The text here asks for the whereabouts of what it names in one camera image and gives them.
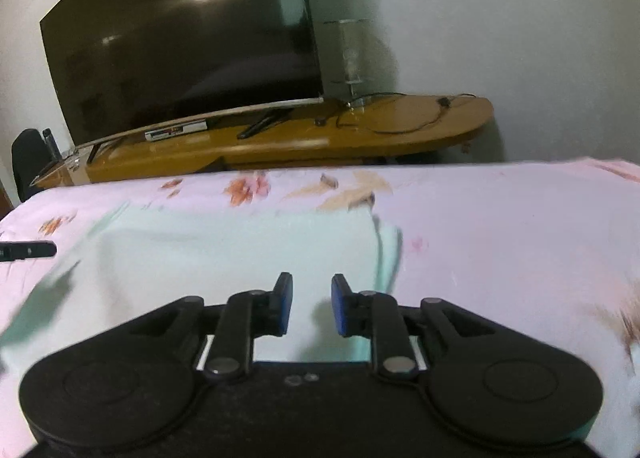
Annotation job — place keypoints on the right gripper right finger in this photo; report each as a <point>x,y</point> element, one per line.
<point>402,338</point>

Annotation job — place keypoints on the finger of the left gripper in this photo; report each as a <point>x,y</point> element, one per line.
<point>11,251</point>

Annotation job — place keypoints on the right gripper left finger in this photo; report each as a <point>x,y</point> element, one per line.
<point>224,333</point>

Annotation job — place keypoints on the pale mint small garment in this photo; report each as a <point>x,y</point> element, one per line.
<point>136,260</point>

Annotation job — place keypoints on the black speaker box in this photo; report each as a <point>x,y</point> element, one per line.
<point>33,153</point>

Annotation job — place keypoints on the pink floral bed sheet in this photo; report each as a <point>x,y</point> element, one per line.
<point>548,249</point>

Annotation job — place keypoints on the black television foot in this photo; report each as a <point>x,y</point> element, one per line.
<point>270,119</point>

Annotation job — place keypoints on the wooden TV stand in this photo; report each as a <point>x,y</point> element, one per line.
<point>316,135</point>

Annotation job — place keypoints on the black flat screen television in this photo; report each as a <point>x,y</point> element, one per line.
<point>120,66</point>

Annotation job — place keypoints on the clear glass vase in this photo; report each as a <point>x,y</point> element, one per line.
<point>352,59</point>

